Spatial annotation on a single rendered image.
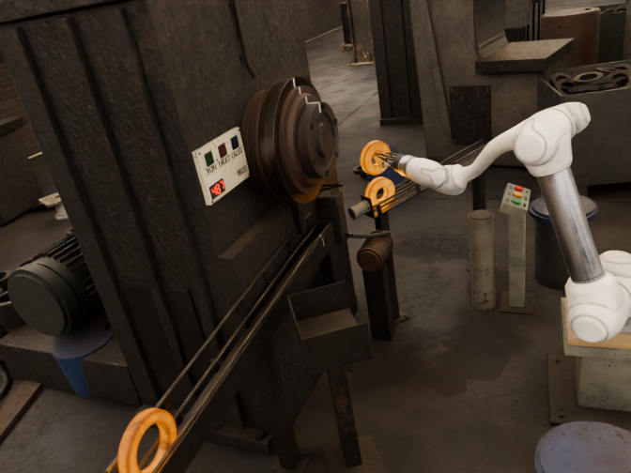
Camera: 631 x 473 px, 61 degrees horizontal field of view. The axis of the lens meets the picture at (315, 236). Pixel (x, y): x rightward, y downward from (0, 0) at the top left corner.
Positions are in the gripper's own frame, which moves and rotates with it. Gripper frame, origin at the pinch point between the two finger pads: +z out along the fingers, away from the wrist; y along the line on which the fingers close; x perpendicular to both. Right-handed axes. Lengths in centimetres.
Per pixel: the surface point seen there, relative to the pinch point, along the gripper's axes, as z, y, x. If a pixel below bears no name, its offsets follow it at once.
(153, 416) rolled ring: -75, -131, -11
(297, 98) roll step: -18, -45, 40
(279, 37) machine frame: 13, -32, 57
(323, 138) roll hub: -24, -41, 25
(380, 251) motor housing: -16.1, -13.6, -38.5
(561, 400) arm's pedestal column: -97, 8, -83
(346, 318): -60, -62, -26
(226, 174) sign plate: -24, -80, 24
